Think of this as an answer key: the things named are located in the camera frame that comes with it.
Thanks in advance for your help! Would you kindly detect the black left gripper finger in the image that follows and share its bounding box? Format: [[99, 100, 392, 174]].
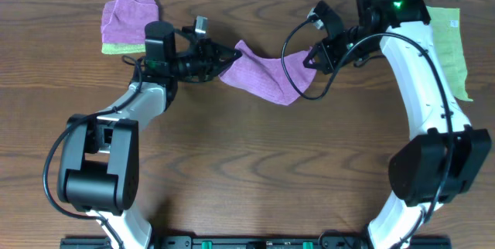
[[211, 42, 242, 63], [208, 58, 235, 81]]

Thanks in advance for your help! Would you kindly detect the purple microfiber cloth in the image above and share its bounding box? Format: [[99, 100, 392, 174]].
[[220, 40, 316, 106]]

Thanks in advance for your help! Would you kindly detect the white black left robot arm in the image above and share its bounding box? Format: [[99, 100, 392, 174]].
[[49, 16, 242, 248]]

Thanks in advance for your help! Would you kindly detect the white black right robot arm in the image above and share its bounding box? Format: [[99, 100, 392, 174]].
[[303, 0, 492, 248]]

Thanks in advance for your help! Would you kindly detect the folded purple cloth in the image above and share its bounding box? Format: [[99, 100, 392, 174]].
[[101, 0, 159, 45]]

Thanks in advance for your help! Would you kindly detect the folded green cloth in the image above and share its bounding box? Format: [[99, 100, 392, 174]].
[[101, 43, 145, 55]]

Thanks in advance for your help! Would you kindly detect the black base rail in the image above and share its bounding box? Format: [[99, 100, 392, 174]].
[[60, 234, 452, 249]]

